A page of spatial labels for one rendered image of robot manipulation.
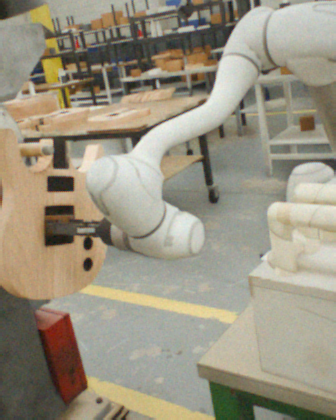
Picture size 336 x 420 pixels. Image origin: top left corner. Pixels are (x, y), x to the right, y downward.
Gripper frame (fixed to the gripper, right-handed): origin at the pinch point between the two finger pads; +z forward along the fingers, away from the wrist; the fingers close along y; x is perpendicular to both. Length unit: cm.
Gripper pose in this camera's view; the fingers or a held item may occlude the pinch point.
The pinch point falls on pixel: (60, 225)
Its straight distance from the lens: 135.3
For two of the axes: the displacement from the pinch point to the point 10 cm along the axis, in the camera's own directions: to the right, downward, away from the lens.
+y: 5.9, -0.2, 8.0
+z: -8.0, -0.3, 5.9
